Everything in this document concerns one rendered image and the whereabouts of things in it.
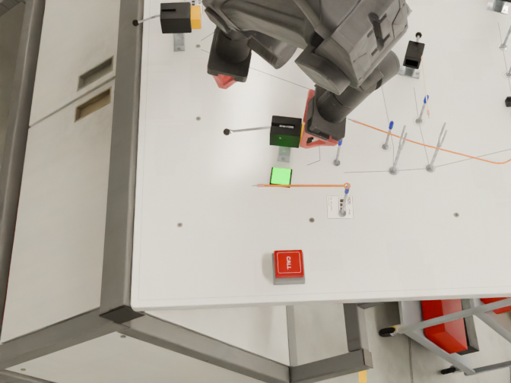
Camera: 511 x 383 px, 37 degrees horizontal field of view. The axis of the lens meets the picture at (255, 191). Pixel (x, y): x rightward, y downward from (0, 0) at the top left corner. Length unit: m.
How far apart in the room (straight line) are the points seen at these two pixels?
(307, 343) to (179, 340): 2.01
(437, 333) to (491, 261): 2.81
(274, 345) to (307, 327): 1.74
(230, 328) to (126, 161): 0.45
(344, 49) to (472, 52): 1.04
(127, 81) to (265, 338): 0.66
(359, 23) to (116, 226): 0.86
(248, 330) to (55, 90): 0.74
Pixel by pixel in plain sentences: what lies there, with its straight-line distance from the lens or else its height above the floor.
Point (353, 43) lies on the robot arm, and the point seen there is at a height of 1.55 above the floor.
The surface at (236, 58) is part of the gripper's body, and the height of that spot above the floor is 1.21.
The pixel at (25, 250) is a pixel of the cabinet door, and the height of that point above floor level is 0.50.
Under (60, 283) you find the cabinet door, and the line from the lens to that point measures 1.58.
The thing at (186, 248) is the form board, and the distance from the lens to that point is 1.38.
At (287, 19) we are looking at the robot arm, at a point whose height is 1.44.
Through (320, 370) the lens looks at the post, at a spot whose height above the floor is 0.88.
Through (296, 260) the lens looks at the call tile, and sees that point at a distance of 1.33.
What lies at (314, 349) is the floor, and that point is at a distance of 3.54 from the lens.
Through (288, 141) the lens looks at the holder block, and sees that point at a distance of 1.41.
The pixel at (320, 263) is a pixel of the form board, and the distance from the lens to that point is 1.37.
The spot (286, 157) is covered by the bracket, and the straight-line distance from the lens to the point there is 1.47.
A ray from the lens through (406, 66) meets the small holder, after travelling 1.58.
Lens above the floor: 1.78
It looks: 30 degrees down
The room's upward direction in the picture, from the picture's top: 67 degrees clockwise
